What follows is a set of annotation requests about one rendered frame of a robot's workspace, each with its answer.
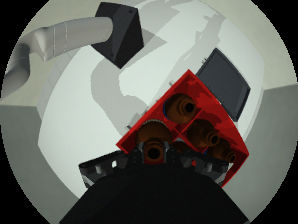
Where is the red crate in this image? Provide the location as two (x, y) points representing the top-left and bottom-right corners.
(116, 69), (249, 188)

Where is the brown glass bottle with cream label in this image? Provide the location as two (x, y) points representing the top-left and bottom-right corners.
(135, 119), (173, 162)

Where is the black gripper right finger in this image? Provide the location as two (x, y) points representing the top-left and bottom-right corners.
(163, 142), (229, 186)

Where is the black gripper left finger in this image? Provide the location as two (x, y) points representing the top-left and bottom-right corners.
(78, 142), (145, 188)

